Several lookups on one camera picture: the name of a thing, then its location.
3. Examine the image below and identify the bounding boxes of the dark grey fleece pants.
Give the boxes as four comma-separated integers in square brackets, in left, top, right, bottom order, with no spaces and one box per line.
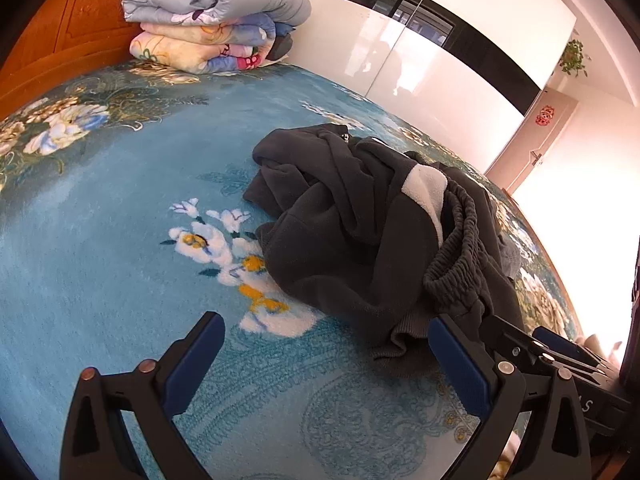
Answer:
[423,162,525,341]

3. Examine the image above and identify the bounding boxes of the dark grey hooded sweatshirt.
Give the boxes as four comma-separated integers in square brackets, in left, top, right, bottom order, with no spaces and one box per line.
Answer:
[244,125,447,368]

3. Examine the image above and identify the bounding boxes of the white room door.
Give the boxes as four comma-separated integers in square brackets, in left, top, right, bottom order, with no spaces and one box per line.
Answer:
[485,88,578,195]

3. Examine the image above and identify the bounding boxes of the blue floral bed cover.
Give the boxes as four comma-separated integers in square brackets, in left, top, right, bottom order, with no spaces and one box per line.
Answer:
[1,62,476,479]

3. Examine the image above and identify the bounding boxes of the green hanging plant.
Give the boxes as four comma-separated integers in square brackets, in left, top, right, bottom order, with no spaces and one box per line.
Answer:
[559,39,591,77]

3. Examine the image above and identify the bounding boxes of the white glossy wardrobe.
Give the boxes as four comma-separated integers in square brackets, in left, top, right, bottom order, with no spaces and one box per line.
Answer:
[290,0,576,171]

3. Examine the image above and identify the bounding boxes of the floral folded blanket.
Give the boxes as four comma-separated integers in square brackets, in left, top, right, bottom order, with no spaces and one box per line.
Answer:
[129,13,294,75]

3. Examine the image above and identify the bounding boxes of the orange wooden headboard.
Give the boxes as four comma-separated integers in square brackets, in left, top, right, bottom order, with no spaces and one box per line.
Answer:
[1,0,139,117]

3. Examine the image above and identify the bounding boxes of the red paper wall decoration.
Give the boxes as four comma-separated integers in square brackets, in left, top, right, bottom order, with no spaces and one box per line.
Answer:
[535,105,555,127]

